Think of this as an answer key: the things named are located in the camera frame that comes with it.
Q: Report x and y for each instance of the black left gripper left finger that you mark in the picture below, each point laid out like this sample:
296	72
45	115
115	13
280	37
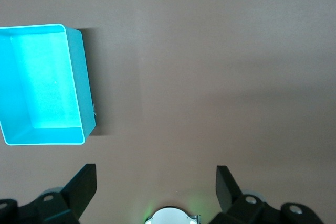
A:
52	208

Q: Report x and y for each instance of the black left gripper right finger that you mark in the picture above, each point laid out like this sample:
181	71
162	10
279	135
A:
249	211

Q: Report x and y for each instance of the teal plastic storage box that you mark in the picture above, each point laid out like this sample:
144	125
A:
39	77

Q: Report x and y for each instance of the brown table mat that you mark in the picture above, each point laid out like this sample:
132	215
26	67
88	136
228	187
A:
183	51

